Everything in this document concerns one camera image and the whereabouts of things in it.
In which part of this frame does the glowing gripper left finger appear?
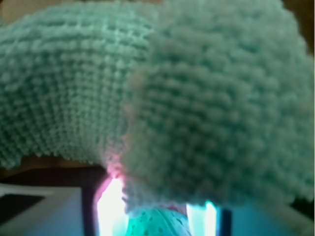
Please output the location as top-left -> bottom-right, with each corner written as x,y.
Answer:
0,169 -> 128,236

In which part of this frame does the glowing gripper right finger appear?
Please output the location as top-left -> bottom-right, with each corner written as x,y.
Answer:
186,200 -> 315,236

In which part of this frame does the light blue terry cloth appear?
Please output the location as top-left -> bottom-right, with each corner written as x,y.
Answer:
0,0 -> 315,236

